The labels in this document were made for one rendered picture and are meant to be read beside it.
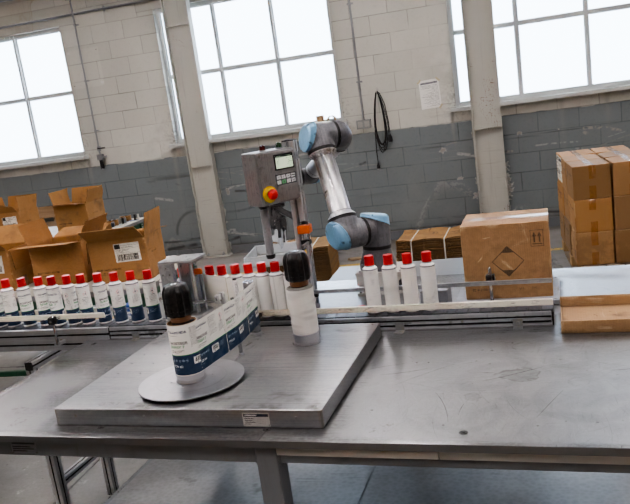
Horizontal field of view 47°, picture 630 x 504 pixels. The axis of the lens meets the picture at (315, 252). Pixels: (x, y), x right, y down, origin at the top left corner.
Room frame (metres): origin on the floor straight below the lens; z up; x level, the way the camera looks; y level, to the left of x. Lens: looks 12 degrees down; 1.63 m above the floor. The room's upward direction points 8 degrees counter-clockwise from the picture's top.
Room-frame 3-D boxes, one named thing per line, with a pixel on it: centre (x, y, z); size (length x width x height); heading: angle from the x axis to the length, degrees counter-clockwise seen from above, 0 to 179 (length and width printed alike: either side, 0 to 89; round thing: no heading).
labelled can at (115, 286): (2.78, 0.79, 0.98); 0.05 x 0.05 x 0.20
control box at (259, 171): (2.63, 0.12, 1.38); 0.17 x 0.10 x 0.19; 126
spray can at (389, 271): (2.41, -0.24, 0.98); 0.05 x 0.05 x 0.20
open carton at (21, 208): (6.60, 2.67, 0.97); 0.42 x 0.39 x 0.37; 162
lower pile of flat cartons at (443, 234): (6.97, -1.15, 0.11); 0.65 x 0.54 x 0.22; 72
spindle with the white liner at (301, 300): (2.23, 0.06, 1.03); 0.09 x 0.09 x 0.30
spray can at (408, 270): (2.39, -0.30, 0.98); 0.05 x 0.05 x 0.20
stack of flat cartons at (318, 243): (6.81, 0.14, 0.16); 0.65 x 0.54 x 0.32; 79
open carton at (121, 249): (4.14, 1.06, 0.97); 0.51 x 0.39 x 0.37; 170
